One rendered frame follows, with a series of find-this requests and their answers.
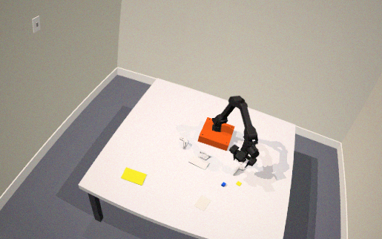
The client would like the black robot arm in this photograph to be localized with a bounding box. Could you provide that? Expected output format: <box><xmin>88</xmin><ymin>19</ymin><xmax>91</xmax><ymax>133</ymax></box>
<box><xmin>212</xmin><ymin>96</ymin><xmax>259</xmax><ymax>163</ymax></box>

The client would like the yellow flat plate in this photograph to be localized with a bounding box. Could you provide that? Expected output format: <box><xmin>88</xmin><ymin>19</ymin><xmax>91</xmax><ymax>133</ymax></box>
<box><xmin>121</xmin><ymin>168</ymin><xmax>147</xmax><ymax>186</ymax></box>

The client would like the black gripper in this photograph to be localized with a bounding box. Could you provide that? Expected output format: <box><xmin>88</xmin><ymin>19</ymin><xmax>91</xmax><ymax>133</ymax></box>
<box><xmin>229</xmin><ymin>144</ymin><xmax>257</xmax><ymax>168</ymax></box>

